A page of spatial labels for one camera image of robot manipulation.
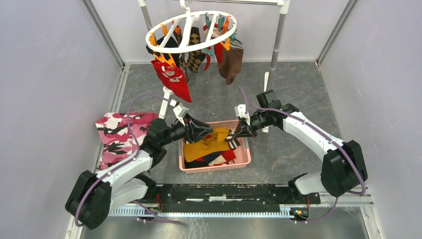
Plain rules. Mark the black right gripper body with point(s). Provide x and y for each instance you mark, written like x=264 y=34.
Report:
x=260 y=120

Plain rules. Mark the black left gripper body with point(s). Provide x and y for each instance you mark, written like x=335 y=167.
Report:
x=176 y=132

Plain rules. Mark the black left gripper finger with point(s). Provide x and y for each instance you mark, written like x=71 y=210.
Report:
x=199 y=135
x=195 y=124

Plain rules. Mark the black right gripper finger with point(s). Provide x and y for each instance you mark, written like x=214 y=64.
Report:
x=235 y=134
x=249 y=132

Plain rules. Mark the red cloth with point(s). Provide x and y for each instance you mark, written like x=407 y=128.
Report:
x=173 y=78

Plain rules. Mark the black sock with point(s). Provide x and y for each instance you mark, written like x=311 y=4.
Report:
x=171 y=43

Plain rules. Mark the yellow cloth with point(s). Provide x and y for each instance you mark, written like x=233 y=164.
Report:
x=221 y=139

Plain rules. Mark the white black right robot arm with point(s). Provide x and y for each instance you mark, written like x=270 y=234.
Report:
x=343 y=167

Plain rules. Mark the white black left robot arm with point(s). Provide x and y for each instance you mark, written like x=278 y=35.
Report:
x=96 y=194

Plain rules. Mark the orange clothes clip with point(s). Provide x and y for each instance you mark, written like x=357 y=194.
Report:
x=226 y=44
x=162 y=58

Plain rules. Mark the teal clothes clip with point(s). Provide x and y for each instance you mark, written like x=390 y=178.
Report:
x=210 y=51

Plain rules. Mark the white round clip hanger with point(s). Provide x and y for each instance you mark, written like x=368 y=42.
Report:
x=186 y=21

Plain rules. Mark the pink perforated plastic basket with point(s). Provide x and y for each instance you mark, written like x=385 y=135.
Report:
x=239 y=157

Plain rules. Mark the pink camouflage folded cloth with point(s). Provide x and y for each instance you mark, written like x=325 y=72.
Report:
x=118 y=143

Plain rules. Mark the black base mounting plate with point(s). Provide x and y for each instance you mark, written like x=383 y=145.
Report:
x=226 y=198

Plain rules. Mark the red white santa sock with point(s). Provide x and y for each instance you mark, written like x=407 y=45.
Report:
x=218 y=49

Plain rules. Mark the white metal drying rack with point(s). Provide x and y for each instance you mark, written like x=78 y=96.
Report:
x=193 y=59

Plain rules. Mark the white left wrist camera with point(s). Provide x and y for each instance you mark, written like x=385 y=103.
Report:
x=179 y=111

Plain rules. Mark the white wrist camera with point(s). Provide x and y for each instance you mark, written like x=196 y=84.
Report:
x=179 y=111
x=242 y=113

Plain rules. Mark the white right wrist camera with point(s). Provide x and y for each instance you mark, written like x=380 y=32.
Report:
x=242 y=113

